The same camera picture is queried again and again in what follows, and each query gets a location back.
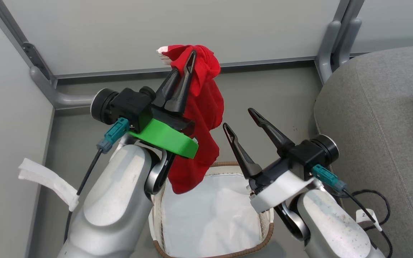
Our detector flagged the woven laundry basket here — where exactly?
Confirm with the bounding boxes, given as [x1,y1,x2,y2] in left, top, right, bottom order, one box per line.
[148,161,275,258]

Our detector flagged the arm black cable teal plug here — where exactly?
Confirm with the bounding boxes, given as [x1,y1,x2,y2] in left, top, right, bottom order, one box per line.
[312,164,393,258]
[63,118,130,244]

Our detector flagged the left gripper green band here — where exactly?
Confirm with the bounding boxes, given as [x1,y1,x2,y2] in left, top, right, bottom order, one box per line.
[111,50,199,159]

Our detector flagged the grey fabric sofa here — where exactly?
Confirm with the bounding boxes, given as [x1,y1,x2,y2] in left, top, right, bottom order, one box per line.
[313,45,413,258]

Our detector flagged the left arm black cable teal plug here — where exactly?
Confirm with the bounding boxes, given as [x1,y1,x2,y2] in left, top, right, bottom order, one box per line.
[63,118,130,244]

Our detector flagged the grey partition bottom rail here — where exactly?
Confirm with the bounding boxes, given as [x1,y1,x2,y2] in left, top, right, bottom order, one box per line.
[54,56,316,80]

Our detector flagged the grey partition double post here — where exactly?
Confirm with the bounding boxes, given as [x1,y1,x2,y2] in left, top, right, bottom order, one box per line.
[315,0,365,85]

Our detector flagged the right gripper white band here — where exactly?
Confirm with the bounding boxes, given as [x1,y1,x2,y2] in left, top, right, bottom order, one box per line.
[223,107,323,214]

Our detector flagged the white cable label tag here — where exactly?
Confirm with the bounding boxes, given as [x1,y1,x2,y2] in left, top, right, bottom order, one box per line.
[356,209,383,231]

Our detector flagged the right arm black cable teal plug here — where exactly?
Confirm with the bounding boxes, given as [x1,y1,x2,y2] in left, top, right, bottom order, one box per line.
[312,164,393,258]

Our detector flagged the red sports shorts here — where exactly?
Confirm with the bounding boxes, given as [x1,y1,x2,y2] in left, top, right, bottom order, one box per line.
[156,44,225,195]

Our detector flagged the grey partition leg with foot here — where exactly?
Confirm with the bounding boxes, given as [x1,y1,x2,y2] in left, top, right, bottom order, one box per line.
[0,0,98,110]

